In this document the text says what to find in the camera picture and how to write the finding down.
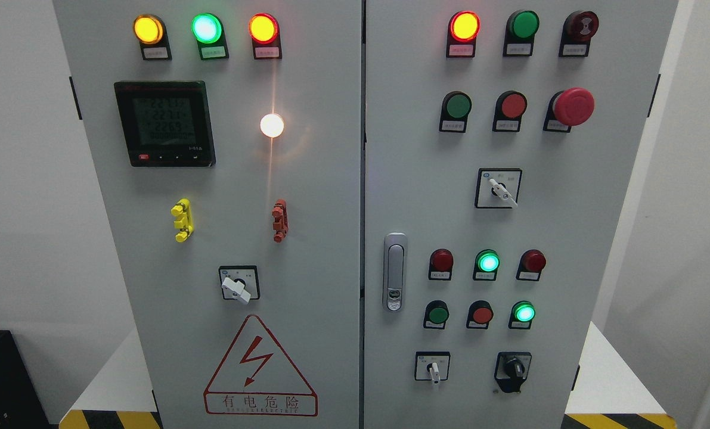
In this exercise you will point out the red push button upper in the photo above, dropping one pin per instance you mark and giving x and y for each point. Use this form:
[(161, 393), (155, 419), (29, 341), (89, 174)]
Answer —
[(509, 110)]

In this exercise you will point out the green lit indicator middle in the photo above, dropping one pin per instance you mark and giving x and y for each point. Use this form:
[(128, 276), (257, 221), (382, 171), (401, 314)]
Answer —
[(486, 265)]

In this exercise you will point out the dark red indicator left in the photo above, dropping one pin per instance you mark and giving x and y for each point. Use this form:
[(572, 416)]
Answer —
[(441, 264)]

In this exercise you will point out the red-orange indicator light right door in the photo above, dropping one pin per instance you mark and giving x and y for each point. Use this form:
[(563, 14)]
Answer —
[(463, 29)]

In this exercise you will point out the red-orange indicator light door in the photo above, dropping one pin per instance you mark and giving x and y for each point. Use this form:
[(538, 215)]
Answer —
[(264, 31), (463, 29)]

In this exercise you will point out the white lit indicator light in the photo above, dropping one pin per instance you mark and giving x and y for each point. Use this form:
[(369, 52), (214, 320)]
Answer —
[(272, 125)]

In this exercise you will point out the white-handled selector switch upper right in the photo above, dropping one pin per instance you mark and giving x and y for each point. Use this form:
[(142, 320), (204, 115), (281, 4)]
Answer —
[(498, 188)]

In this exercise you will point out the red push button lower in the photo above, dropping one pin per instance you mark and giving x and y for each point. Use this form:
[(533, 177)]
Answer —
[(479, 315)]

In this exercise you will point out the grey right cabinet door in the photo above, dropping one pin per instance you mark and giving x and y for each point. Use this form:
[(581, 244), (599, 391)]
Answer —
[(423, 183)]

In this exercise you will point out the grey cabinet door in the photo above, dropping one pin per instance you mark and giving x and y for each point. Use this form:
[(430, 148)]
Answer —
[(310, 281), (423, 183)]

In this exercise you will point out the red push button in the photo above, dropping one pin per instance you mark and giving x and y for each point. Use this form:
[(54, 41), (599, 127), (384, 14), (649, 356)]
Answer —
[(479, 315), (509, 110)]

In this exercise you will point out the black digital power meter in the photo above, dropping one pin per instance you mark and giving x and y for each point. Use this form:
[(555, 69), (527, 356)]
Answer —
[(166, 123)]

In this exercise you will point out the red-orange indicator light left door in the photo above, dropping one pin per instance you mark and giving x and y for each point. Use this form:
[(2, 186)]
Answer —
[(264, 31)]

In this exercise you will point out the white-handled selector switch left door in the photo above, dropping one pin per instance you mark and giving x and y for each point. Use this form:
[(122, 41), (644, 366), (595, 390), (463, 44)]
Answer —
[(239, 283)]

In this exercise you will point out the green push button upper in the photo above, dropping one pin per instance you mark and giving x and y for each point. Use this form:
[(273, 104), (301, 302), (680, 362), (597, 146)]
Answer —
[(456, 106)]

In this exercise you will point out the dark red indicator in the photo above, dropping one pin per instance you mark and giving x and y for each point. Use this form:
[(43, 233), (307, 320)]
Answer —
[(531, 265), (441, 264)]

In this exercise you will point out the black rotary knob switch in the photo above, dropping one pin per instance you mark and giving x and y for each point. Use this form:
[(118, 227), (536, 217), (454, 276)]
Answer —
[(511, 370)]

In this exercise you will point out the green lit indicator light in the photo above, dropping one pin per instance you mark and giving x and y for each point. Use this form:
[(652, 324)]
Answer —
[(209, 34)]

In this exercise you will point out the yellow indicator light top left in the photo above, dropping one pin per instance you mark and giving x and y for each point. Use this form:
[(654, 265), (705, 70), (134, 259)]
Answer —
[(151, 33)]

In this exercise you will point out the dark red indicator right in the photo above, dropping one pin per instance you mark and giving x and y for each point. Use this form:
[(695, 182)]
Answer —
[(531, 265)]

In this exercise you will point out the green push button lower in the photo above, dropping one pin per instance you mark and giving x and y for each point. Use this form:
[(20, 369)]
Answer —
[(436, 315)]

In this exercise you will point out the green lit button lower right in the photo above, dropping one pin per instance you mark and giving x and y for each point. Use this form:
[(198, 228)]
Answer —
[(522, 314)]

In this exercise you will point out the red electrical hazard warning sticker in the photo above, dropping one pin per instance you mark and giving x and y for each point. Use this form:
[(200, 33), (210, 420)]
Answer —
[(257, 377)]

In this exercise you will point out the yellow terminal block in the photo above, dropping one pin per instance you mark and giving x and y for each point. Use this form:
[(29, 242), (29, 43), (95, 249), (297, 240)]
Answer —
[(183, 222)]

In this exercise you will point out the silver door handle lock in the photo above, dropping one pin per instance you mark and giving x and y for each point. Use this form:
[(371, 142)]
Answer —
[(395, 248)]

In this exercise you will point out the dark red buzzer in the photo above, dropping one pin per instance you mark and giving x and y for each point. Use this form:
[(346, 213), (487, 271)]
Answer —
[(578, 30)]

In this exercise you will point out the green push button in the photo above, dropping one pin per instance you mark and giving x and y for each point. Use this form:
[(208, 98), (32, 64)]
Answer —
[(456, 106), (436, 315)]

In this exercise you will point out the small white selector switch bottom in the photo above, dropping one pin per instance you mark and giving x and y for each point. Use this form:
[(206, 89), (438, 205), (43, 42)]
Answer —
[(432, 366)]

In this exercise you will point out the black box lower left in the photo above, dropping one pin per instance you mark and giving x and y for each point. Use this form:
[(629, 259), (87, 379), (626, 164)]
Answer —
[(19, 403)]

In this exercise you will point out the white platform with hazard stripes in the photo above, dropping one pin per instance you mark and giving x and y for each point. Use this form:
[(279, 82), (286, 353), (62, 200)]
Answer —
[(607, 394)]

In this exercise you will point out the red emergency stop mushroom button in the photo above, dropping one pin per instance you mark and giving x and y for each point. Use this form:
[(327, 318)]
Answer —
[(568, 108)]

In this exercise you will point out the green unlit top indicator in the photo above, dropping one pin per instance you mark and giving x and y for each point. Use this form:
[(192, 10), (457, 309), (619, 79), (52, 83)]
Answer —
[(521, 28)]

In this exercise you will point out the red terminal block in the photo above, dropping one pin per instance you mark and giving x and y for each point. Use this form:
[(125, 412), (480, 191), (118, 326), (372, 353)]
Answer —
[(280, 220)]

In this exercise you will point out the grey left cabinet door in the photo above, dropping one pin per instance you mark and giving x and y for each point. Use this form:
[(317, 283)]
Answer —
[(310, 281)]

